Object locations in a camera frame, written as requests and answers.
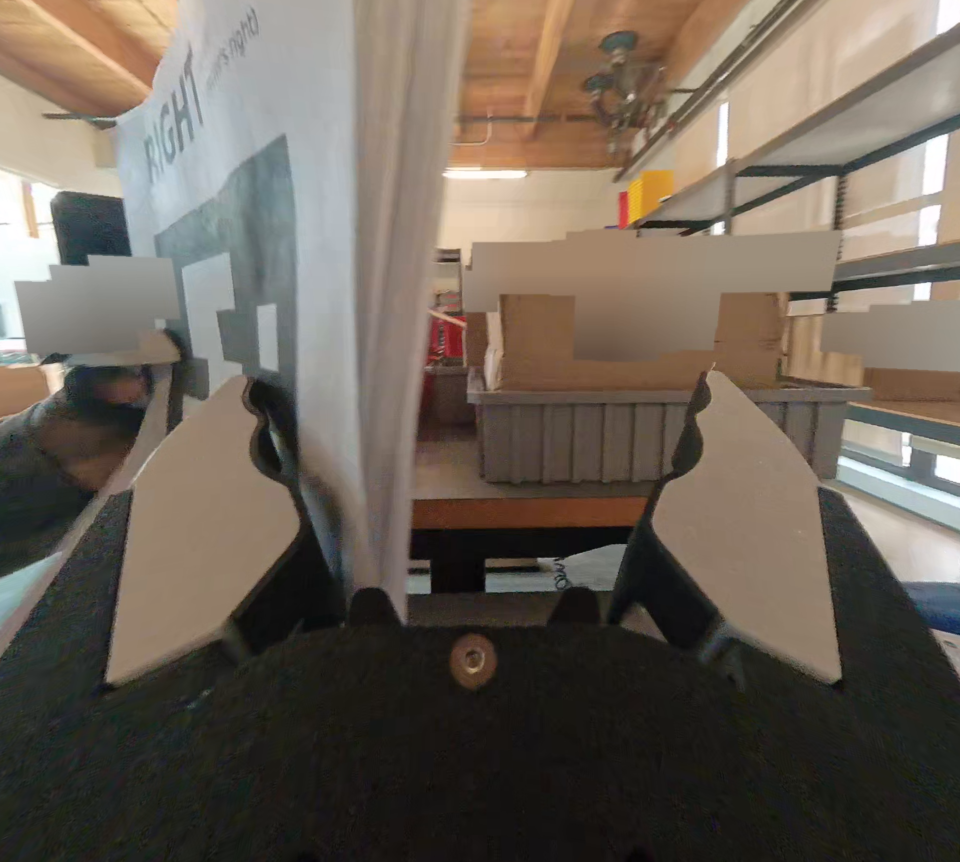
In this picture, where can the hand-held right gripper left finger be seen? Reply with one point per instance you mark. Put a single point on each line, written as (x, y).
(195, 540)

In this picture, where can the ceiling pipe valve assembly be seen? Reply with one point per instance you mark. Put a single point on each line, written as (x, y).
(626, 90)

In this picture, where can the blue top wooden desk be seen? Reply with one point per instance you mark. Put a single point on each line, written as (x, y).
(937, 607)

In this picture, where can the stack of white paper sheets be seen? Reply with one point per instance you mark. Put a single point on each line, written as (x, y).
(330, 202)

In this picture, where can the yellow storage bin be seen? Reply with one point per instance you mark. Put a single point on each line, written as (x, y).
(651, 196)

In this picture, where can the red storage bin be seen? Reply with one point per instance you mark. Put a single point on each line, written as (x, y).
(622, 210)

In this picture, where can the wooden table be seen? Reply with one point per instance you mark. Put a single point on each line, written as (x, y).
(525, 513)

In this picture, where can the black monitor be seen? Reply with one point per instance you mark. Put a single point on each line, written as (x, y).
(90, 229)

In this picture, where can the ceiling light panel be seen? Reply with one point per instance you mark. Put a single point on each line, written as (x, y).
(484, 173)

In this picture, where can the person's left hand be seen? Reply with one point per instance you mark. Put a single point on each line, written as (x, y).
(90, 450)

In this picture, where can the grey ribbed plastic bin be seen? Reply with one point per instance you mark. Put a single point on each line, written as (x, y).
(600, 442)

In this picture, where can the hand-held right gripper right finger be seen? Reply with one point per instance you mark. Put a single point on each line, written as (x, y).
(750, 540)

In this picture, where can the person's left forearm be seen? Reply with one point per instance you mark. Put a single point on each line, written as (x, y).
(37, 502)

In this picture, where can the cardboard box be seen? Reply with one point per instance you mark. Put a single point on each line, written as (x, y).
(750, 345)
(536, 341)
(22, 390)
(911, 384)

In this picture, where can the red object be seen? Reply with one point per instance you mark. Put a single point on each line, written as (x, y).
(444, 337)

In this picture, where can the black metal shelf rack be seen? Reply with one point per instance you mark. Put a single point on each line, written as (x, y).
(825, 135)

